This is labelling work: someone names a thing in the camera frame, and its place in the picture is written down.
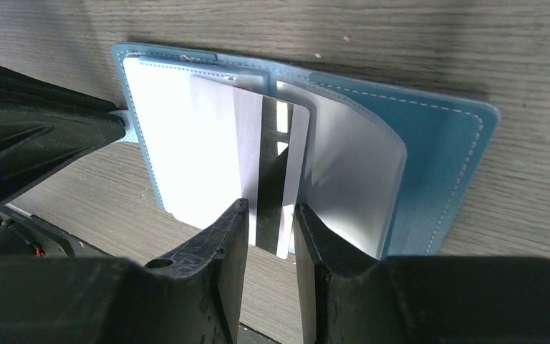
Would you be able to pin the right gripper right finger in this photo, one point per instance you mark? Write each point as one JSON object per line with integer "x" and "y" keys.
{"x": 346, "y": 296}

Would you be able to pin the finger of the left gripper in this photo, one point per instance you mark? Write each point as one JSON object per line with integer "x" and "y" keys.
{"x": 44, "y": 128}

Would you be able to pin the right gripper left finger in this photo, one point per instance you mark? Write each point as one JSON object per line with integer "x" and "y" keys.
{"x": 191, "y": 294}

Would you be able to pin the blue card holder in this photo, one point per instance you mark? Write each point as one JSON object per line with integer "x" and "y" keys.
{"x": 384, "y": 167}

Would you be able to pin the white magnetic stripe card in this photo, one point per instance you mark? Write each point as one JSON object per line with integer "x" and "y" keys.
{"x": 246, "y": 146}

